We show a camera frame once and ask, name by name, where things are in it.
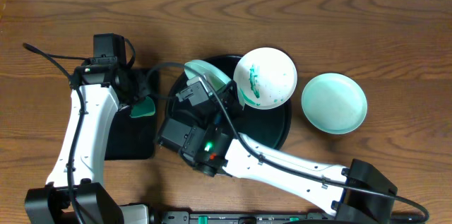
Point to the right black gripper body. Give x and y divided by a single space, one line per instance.
233 114

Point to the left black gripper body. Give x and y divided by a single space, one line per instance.
140 90

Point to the mint green plate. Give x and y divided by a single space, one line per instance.
213 76
334 103

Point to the green sponge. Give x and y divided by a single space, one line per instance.
145 108

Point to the white plate with green smear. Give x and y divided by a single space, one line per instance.
265 77

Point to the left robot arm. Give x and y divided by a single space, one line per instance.
74 191

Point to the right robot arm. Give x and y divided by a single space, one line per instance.
355 194

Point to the round black tray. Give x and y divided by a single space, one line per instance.
265 125

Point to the rectangular black tray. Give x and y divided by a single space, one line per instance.
133 139

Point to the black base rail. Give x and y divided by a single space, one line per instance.
184 217

